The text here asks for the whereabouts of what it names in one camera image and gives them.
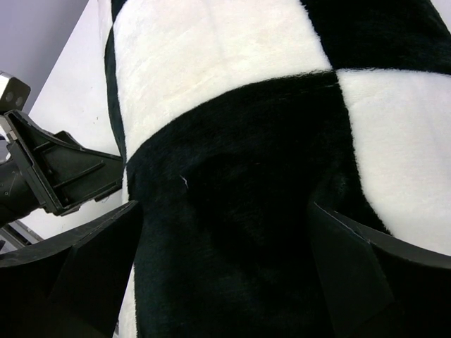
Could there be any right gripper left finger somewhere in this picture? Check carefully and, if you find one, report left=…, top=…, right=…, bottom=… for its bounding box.
left=1, top=201, right=142, bottom=338

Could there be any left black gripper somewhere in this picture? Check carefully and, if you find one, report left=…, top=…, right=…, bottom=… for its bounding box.
left=1, top=111, right=123, bottom=225

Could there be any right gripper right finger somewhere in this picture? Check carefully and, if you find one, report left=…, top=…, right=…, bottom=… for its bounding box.
left=307, top=202, right=450, bottom=337

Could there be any black white checkered pillowcase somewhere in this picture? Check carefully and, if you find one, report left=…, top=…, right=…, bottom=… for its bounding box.
left=99, top=1, right=450, bottom=337

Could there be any aluminium table frame rail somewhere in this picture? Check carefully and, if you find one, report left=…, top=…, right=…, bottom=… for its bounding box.
left=0, top=220, right=43, bottom=254

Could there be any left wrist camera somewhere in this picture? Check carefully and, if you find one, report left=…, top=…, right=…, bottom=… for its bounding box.
left=0, top=70, right=31, bottom=142

